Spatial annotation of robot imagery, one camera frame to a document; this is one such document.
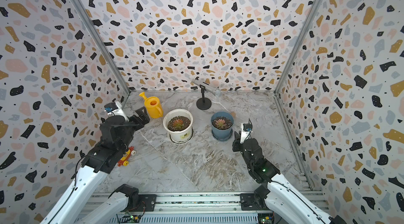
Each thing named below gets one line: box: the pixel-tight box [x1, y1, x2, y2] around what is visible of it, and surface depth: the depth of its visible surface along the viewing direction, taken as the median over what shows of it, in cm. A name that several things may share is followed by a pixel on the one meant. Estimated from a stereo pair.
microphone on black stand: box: [191, 78, 222, 111], surface depth 111 cm
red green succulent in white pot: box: [172, 118, 184, 131], surface depth 92 cm
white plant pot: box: [163, 108, 194, 143], surface depth 93 cm
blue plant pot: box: [210, 111, 235, 140], surface depth 96 cm
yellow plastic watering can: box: [138, 91, 164, 119], surface depth 102 cm
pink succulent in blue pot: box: [213, 118, 227, 129], surface depth 94 cm
